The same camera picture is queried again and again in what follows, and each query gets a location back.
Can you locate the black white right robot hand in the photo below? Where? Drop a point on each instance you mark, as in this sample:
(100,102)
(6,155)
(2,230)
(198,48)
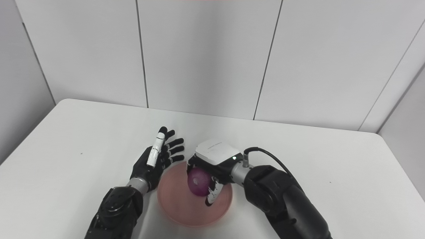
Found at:
(215,152)

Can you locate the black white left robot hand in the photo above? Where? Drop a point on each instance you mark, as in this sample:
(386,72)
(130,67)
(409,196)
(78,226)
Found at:
(142,169)

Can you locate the purple red onion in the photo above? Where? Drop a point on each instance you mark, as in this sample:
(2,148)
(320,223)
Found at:
(199,182)

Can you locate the pink round plate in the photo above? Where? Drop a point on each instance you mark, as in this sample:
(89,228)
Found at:
(186,209)

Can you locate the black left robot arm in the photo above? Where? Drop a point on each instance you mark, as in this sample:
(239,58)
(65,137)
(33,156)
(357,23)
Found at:
(116,212)

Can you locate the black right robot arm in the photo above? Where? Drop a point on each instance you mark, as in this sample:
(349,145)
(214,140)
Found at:
(282,199)

